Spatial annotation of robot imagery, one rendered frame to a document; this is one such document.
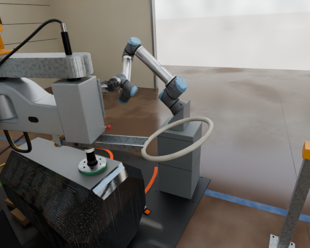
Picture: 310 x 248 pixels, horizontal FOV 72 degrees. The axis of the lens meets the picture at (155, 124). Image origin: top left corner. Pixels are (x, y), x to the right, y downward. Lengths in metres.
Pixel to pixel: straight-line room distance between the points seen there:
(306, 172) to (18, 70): 2.05
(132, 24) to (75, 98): 5.44
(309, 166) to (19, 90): 2.06
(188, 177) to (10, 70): 1.87
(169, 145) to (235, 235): 1.07
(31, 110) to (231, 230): 2.07
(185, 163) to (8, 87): 1.70
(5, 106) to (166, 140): 1.44
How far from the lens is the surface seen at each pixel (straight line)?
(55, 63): 1.39
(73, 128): 1.51
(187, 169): 2.38
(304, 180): 1.92
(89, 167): 1.72
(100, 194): 1.63
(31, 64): 1.51
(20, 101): 1.71
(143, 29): 6.53
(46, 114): 1.60
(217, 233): 2.42
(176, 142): 2.24
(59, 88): 1.43
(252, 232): 2.52
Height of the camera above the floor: 1.91
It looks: 26 degrees down
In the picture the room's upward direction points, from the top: 3 degrees counter-clockwise
